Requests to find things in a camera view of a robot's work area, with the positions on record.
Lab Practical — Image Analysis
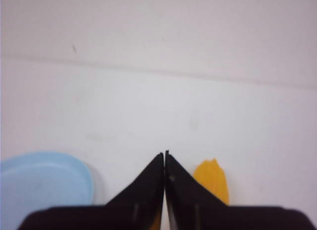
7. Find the light blue round plate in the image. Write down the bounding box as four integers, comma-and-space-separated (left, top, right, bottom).
0, 152, 94, 230

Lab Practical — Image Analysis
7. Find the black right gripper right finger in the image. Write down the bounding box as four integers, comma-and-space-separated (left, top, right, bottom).
165, 151, 315, 230

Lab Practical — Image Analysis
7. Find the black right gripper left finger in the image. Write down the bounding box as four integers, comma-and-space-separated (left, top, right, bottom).
19, 153, 164, 230

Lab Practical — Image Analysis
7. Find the yellow toy corn cob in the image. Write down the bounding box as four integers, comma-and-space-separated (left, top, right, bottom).
193, 159, 229, 205

